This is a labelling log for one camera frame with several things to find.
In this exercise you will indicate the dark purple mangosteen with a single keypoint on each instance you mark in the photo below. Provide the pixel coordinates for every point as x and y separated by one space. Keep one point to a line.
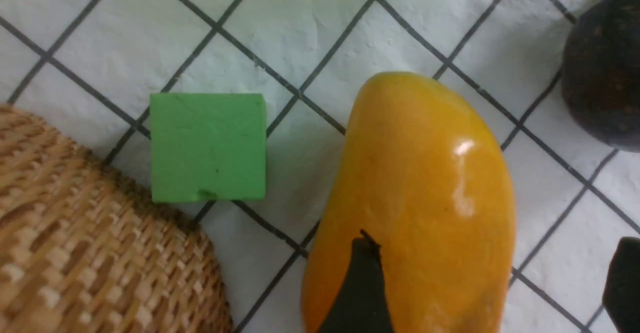
601 73

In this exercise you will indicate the woven rattan basket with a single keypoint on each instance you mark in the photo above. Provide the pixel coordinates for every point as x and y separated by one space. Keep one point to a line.
83 248

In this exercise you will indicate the orange yellow mango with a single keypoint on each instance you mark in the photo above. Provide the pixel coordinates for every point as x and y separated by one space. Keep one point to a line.
424 176

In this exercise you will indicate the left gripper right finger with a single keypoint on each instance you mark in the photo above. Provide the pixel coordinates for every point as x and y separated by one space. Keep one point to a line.
621 295

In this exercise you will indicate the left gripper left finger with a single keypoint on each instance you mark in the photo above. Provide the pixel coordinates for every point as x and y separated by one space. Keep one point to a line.
361 305

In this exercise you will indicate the green foam cube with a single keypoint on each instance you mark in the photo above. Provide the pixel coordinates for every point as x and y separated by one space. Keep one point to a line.
207 147

